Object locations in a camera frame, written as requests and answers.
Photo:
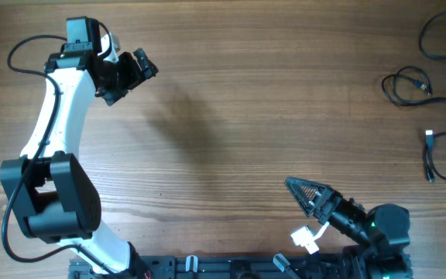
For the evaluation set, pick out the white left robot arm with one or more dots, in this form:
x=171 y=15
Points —
x=50 y=195

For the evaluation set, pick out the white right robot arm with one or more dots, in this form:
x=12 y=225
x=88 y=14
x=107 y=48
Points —
x=380 y=235

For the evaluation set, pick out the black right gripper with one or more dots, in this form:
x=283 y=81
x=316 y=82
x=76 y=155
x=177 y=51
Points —
x=322 y=211

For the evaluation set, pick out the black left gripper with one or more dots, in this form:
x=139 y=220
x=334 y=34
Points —
x=135 y=76

